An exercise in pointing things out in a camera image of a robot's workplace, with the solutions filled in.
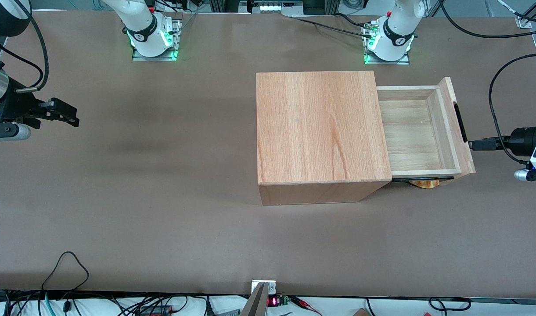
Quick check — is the light wooden drawer cabinet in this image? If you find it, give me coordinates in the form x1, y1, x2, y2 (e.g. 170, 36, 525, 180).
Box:
255, 70, 392, 206

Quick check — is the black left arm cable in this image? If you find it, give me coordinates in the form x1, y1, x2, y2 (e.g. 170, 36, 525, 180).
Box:
438, 0, 536, 165

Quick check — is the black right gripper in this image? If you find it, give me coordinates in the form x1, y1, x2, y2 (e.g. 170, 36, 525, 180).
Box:
0, 81, 80, 129

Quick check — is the red alligator clip lead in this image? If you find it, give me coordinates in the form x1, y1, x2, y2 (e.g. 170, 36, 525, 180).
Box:
290, 296, 321, 316

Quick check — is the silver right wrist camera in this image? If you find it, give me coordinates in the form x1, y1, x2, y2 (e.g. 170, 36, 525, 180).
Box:
0, 123, 32, 142

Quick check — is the looped thin black cable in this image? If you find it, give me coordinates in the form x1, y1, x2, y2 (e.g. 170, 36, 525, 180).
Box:
42, 251, 89, 292

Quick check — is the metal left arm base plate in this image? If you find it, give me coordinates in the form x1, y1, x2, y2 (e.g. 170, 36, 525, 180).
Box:
362, 24, 410, 65

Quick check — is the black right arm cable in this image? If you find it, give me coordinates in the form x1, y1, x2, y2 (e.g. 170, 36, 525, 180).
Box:
0, 0, 50, 93

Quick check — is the wooden drawer with black handle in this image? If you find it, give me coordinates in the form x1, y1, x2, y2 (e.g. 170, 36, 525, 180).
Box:
377, 77, 476, 183

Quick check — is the flat black cable loop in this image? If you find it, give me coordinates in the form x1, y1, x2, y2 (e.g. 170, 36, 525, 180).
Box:
429, 298, 471, 311

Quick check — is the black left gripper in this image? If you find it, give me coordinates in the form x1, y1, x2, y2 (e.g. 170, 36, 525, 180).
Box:
468, 126, 536, 157

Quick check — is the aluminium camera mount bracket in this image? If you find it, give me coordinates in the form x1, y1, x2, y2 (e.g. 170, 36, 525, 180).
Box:
241, 280, 277, 316

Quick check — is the short curved black table cable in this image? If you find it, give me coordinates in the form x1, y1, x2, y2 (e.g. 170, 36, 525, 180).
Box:
334, 13, 378, 28

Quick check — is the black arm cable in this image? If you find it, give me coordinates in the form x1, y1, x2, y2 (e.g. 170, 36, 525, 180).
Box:
438, 0, 536, 165
0, 0, 50, 93

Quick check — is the aluminium frame with white device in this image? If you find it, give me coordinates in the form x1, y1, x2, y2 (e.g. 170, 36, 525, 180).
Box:
209, 0, 341, 17

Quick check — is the aluminium corner profile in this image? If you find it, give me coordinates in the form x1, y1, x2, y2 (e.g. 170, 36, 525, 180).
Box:
516, 0, 536, 29

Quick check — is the long black table cable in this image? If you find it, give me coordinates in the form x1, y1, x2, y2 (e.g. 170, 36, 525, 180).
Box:
293, 17, 376, 36

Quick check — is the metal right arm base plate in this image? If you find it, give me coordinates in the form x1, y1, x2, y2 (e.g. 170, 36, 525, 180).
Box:
132, 18, 183, 61

